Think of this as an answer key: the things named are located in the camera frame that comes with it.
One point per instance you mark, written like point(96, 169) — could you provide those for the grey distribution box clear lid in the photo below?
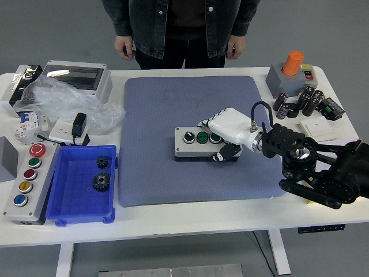
point(72, 75)

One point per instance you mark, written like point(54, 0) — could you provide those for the small black clamp piece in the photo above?
point(293, 111)

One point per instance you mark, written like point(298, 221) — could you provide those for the black cylindrical capacitor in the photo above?
point(280, 101)
point(310, 106)
point(317, 95)
point(283, 112)
point(308, 91)
point(302, 101)

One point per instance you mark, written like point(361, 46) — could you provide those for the grey-blue padded mat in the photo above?
point(161, 179)

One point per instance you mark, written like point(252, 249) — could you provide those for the white box with black panel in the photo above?
point(8, 92)

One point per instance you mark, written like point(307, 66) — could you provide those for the grey five-button control box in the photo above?
point(43, 167)

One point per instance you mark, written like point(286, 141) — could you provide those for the person's right hand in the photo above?
point(124, 46)

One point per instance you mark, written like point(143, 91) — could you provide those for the white table leg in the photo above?
point(64, 259)
point(279, 254)

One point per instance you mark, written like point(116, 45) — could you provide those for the white blue circuit breaker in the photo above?
point(27, 127)

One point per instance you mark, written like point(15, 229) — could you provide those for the grey four-button control box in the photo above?
point(190, 148)

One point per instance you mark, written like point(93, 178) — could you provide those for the large black gear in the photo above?
point(97, 184)

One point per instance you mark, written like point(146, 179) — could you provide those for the black table control panel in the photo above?
point(321, 229)

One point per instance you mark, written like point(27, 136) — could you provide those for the clear plastic bag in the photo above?
point(72, 101)

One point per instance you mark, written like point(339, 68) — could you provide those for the small black gear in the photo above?
point(101, 162)

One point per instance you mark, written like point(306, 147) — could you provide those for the white wall socket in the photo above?
point(59, 131)

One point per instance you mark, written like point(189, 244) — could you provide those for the grey square base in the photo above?
point(276, 80)

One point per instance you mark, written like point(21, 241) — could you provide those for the white wall switch plate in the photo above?
point(320, 127)

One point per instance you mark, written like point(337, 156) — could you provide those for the blue plastic bin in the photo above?
point(72, 196)

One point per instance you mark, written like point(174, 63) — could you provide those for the grey metal block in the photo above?
point(7, 161)

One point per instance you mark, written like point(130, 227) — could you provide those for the black module with green terminal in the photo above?
point(331, 108)

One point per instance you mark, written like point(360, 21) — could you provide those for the orange cylinder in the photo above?
point(292, 63)

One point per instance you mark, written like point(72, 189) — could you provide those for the black power adapter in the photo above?
point(79, 124)

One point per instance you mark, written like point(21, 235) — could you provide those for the switch with green red buttons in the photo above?
point(308, 73)

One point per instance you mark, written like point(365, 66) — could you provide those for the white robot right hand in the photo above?
point(233, 124)

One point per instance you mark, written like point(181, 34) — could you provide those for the person's right forearm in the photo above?
point(121, 20)

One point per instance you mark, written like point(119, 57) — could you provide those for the grey metal floor plate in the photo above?
point(173, 271)

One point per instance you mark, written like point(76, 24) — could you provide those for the person's left forearm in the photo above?
point(245, 20)

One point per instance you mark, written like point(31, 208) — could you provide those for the person's left hand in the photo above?
point(237, 47)

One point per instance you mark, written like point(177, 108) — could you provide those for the person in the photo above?
point(150, 29)

